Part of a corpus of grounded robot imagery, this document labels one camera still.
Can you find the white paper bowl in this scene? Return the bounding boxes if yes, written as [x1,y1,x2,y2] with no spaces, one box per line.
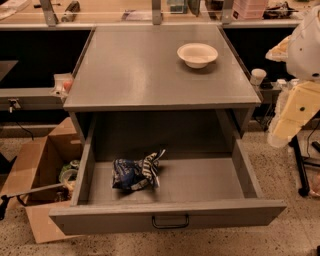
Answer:
[177,43,218,69]

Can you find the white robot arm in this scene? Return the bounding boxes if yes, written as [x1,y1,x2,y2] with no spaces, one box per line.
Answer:
[266,5,320,148]

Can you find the white power strip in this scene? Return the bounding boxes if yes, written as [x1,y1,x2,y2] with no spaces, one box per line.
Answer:
[276,79,299,88]

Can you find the black tripod stand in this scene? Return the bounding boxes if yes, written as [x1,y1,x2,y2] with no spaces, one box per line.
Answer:
[289,136,320,197]

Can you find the brown cardboard box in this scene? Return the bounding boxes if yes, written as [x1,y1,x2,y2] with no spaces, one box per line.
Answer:
[1,117,82,243]

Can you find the pink storage box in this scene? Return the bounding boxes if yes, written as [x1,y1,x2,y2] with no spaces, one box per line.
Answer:
[232,0,268,20]

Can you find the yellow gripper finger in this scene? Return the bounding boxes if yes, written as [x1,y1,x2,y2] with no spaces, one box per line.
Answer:
[267,81,320,148]
[265,36,290,62]

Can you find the black drawer handle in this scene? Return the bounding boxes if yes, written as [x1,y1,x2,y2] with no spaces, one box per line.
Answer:
[152,215,189,230]

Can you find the grey cabinet counter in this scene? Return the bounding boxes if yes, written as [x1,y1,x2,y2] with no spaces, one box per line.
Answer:
[63,23,262,134]

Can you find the long grey reacher tool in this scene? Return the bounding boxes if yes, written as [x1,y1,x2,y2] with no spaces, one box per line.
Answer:
[0,183,64,221]

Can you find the white lidded cup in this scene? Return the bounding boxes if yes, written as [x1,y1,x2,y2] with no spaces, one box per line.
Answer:
[250,68,267,86]

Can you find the green items in box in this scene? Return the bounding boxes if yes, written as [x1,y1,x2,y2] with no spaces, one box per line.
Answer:
[59,160,80,191]

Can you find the clear plastic snack bag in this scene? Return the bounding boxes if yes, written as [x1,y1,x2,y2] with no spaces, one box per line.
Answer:
[50,73,73,98]

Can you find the grey open drawer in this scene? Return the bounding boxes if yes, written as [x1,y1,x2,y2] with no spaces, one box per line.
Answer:
[48,138,288,236]

